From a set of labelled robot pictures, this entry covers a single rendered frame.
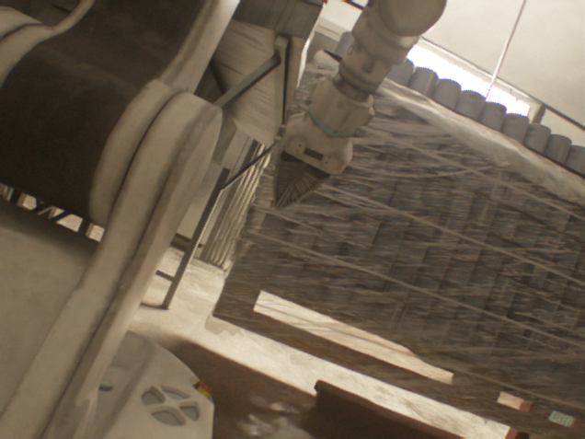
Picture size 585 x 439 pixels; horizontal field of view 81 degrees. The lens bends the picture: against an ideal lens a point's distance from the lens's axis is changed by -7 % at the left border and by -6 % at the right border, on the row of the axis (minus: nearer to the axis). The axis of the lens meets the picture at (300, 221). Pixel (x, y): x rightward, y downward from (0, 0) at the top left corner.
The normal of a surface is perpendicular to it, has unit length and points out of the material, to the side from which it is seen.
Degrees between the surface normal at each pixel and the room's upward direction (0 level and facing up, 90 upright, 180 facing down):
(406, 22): 144
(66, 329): 59
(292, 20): 90
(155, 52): 69
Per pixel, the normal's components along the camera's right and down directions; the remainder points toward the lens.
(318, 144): -0.25, 0.77
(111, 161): 0.08, 0.18
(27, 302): 0.39, -0.47
